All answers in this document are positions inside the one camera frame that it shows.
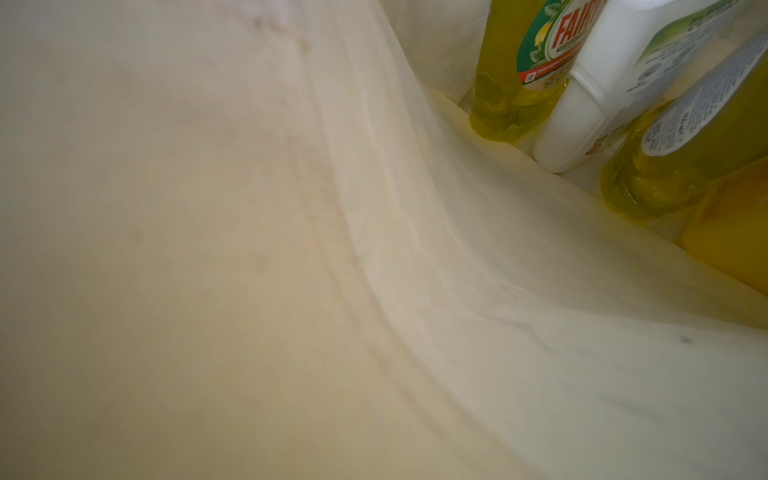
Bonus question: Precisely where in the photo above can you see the cream canvas shopping bag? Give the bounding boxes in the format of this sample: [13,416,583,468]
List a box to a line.
[1,1,767,479]

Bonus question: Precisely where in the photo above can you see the green Fairy bottle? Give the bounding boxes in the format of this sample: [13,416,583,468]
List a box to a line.
[469,0,605,143]

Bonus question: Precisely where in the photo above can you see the yellow-green bottle red cap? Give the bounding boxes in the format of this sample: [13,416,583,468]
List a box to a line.
[600,29,767,220]

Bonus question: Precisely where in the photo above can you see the white bottle green cap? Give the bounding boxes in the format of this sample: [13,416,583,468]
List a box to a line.
[533,0,747,173]

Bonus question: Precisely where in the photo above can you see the large yellow pump soap bottle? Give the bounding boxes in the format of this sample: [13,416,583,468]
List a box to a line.
[679,160,767,294]

